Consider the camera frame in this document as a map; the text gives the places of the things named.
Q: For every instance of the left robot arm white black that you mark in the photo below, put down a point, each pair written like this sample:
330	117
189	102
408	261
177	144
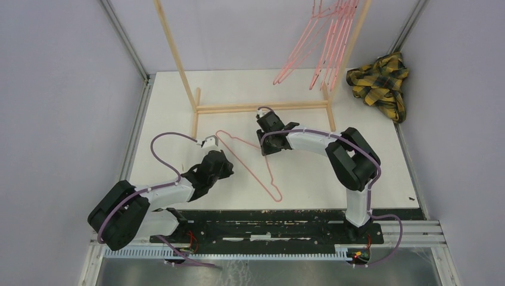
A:
128	213

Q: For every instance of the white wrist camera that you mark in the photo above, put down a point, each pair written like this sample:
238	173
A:
210	143
262	111

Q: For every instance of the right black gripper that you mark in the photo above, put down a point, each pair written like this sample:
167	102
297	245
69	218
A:
267	150

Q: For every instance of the aluminium frame rail left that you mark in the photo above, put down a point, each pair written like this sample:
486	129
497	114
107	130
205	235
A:
135	113

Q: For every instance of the white slotted cable duct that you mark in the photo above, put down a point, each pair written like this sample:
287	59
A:
164	252

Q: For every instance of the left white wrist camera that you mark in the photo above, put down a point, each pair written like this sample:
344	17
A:
210	143

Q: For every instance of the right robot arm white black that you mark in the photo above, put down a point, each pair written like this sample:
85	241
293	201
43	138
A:
355	163

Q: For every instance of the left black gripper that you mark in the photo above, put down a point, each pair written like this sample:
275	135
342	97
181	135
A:
228	169

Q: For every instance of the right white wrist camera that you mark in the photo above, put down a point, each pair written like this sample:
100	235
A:
262	111

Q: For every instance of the yellow plaid shirt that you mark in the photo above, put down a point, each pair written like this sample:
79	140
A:
379	85

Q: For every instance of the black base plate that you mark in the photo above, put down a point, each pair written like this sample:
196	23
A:
269	232

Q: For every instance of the wooden clothes rack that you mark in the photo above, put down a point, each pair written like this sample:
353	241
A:
309	78

